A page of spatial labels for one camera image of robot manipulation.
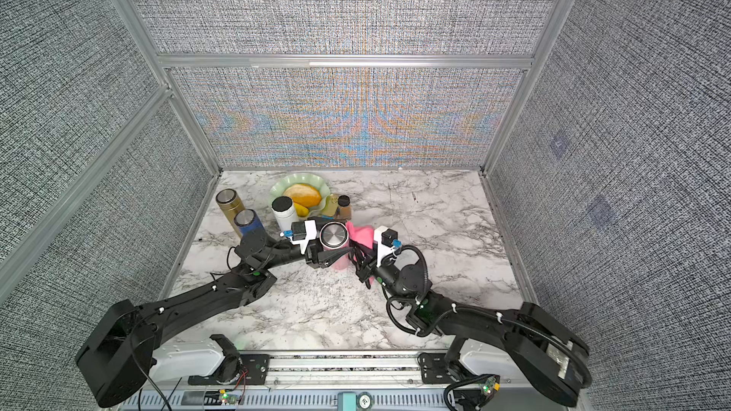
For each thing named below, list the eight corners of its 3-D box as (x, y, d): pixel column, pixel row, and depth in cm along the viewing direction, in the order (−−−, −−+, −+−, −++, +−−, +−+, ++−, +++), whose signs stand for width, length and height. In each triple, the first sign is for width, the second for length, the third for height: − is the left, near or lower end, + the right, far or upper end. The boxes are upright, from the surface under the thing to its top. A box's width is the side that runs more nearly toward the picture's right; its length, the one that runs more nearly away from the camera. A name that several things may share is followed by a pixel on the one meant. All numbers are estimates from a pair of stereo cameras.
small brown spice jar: (338, 220, 105) (336, 204, 98) (339, 211, 108) (337, 194, 100) (351, 220, 105) (350, 204, 98) (351, 211, 108) (350, 194, 100)
